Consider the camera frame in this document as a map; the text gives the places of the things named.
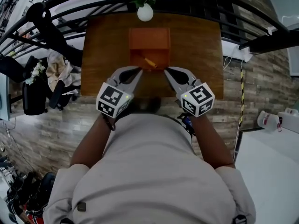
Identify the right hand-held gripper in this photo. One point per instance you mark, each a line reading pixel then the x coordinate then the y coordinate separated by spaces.
pixel 198 99

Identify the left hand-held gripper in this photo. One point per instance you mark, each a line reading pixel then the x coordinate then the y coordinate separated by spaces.
pixel 112 99

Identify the white power strip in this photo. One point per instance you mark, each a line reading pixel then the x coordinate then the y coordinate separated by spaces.
pixel 245 53

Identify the person's right forearm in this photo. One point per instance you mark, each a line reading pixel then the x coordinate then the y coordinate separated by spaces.
pixel 210 143

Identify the white flower bouquet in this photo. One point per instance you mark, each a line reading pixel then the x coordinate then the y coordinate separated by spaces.
pixel 35 72

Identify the white vase with green plant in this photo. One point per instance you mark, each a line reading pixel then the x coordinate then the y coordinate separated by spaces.
pixel 145 13

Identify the person's left forearm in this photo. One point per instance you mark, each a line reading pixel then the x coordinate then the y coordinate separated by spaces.
pixel 91 143

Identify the beige cloth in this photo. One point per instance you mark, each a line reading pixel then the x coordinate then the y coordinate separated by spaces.
pixel 58 71

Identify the person in white shirt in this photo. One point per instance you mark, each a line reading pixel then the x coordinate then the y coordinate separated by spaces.
pixel 151 171

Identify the orange wooden tray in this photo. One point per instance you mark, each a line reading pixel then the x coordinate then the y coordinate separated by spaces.
pixel 149 39

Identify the white plastic jug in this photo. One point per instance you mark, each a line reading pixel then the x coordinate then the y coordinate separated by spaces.
pixel 290 119
pixel 268 121

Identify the yellow black hazard tape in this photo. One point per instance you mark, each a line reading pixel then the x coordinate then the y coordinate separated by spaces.
pixel 242 94

